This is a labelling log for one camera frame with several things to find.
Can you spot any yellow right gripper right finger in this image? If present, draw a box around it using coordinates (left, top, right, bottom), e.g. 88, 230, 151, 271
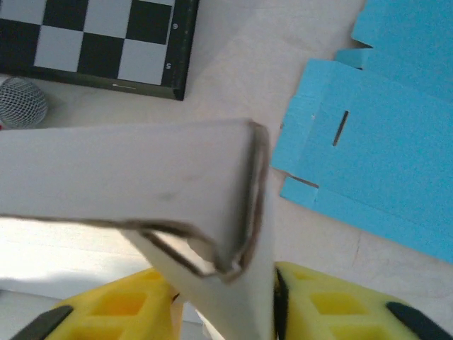
274, 261, 453, 340

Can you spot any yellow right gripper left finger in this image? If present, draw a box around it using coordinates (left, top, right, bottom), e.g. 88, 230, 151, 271
24, 267, 183, 340

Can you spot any white paper box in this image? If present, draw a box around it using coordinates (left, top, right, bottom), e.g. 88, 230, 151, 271
0, 118, 277, 340

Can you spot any black white chessboard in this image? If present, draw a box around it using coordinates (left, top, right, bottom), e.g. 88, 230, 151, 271
0, 0, 200, 102

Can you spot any grey mesh head microphone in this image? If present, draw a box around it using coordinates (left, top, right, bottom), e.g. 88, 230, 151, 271
0, 76, 50, 130

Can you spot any blue paper box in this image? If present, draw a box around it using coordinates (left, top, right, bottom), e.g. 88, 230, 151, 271
270, 0, 453, 265

